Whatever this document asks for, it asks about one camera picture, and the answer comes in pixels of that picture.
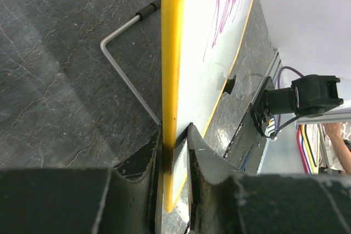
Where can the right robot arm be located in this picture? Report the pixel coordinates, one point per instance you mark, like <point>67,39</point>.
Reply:
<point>321,98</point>

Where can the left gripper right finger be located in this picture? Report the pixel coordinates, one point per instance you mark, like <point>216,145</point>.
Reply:
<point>224,199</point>

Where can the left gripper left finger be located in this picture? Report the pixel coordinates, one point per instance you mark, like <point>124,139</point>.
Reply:
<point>126,198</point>

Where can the yellow framed whiteboard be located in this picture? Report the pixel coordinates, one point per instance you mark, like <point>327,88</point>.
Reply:
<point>200,42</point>

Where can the person forearm in background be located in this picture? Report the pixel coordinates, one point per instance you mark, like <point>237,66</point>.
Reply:
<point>333,131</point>

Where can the whiteboard wire stand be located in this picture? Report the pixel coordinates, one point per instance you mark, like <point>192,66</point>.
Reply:
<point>134,52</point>

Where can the background small whiteboard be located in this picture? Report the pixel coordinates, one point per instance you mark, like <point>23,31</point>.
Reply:
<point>308,139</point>

